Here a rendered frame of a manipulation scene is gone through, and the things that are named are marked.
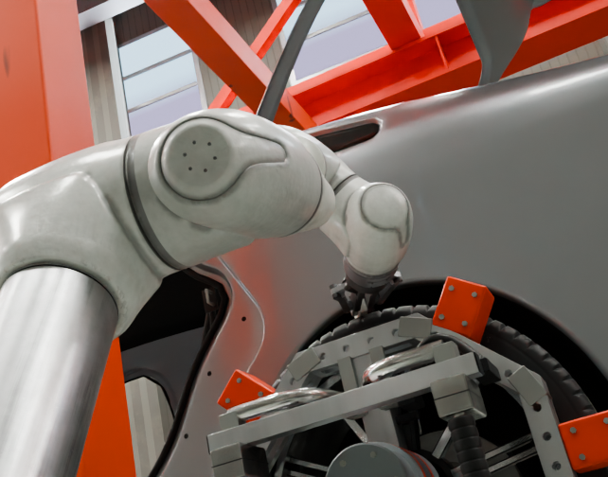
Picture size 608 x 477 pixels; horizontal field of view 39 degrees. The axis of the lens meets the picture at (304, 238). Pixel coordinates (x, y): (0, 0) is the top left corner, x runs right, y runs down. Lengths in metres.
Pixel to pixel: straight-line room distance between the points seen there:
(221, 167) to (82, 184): 0.14
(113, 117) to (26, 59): 6.02
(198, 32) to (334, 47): 4.47
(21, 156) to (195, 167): 1.10
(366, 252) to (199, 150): 0.60
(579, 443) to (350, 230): 0.46
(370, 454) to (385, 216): 0.34
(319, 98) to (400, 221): 3.42
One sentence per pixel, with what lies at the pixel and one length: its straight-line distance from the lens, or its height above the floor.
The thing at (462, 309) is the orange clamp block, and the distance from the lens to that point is 1.42.
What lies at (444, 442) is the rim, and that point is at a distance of 1.50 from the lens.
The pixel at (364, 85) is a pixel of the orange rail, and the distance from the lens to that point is 4.56.
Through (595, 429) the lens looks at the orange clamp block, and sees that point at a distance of 1.36.
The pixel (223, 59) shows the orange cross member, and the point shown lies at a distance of 3.20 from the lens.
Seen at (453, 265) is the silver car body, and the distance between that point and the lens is 1.84.
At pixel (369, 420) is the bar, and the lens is 1.44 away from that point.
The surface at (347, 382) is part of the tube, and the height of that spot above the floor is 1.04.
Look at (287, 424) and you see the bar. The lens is 1.28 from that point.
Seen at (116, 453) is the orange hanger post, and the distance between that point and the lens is 1.58.
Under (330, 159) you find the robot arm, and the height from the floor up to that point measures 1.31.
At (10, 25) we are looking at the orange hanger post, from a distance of 1.96.
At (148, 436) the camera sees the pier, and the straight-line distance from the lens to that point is 6.74.
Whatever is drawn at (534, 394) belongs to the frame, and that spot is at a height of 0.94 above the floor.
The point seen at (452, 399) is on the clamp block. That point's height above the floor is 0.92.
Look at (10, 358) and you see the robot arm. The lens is 0.66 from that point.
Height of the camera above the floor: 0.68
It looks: 24 degrees up
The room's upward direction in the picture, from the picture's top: 13 degrees counter-clockwise
